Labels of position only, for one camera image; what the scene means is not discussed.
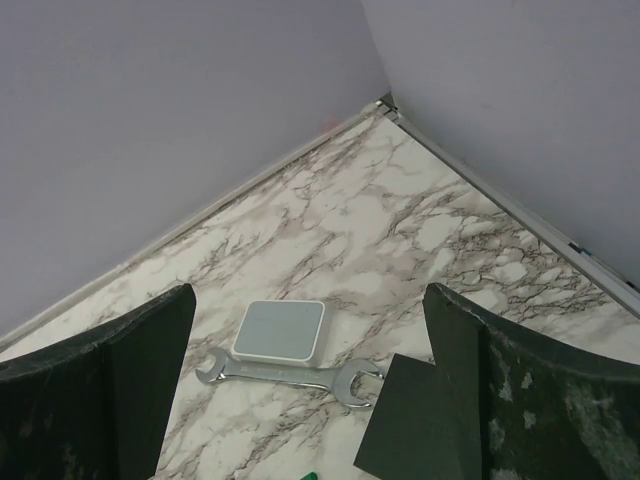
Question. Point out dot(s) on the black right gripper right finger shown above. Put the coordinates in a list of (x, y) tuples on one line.
[(522, 405)]

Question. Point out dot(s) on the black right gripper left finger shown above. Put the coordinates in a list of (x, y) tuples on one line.
[(96, 405)]

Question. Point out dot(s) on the silver open-end wrench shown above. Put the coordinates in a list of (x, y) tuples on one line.
[(337, 381)]

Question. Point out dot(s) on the white square box device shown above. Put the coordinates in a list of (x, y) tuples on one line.
[(284, 332)]

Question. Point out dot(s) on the black square pad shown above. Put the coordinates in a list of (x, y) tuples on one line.
[(410, 434)]

